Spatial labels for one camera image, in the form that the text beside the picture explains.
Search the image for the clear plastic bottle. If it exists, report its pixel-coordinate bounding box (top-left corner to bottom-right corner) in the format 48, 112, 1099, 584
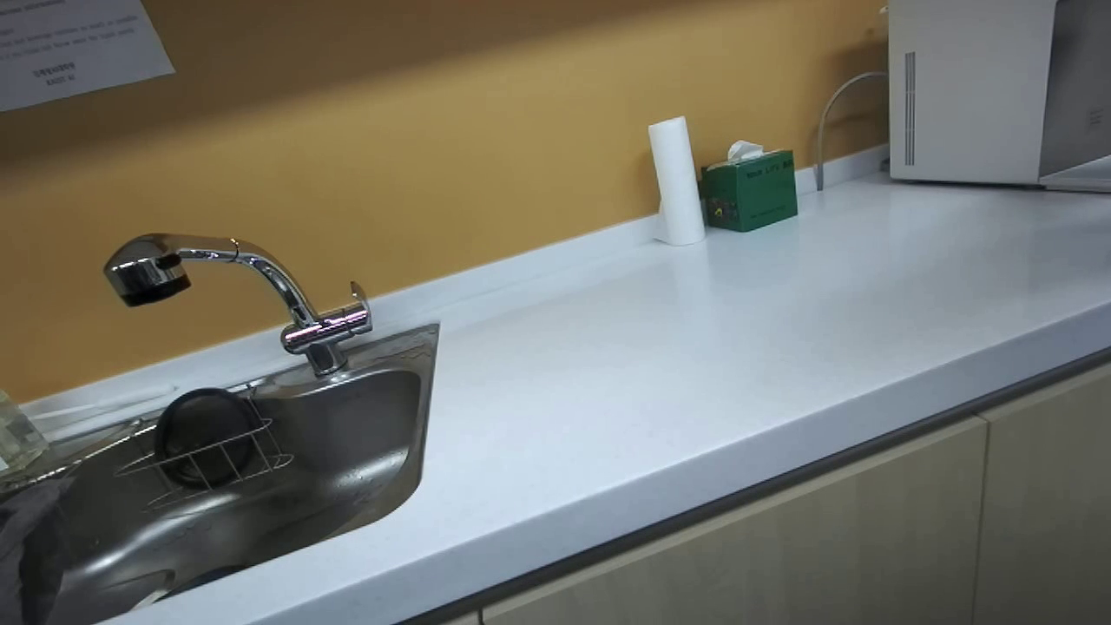
0, 390, 52, 479

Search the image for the light wood cabinet door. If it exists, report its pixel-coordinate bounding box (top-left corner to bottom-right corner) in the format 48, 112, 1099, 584
972, 361, 1111, 625
479, 412, 992, 625

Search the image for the wire sponge rack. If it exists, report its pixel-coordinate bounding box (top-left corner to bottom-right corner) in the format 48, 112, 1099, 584
115, 376, 299, 497

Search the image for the stainless steel sink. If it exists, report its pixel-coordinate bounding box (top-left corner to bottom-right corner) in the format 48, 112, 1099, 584
0, 321, 443, 625

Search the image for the white paper wall notice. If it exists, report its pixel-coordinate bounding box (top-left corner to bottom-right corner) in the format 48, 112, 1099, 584
0, 0, 178, 116

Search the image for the grey cloth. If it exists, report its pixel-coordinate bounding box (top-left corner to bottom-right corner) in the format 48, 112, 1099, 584
0, 471, 78, 625

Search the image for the white water dispenser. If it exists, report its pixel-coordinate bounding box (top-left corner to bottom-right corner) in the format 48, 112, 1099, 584
887, 0, 1111, 196

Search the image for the dispenser power cable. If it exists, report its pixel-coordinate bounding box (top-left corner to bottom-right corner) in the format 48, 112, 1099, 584
812, 67, 894, 196

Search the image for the chrome sink faucet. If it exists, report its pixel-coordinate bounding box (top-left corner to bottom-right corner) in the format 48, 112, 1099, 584
101, 228, 380, 386

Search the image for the green tissue box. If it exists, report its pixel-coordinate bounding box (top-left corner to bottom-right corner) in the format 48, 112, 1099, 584
697, 137, 803, 237

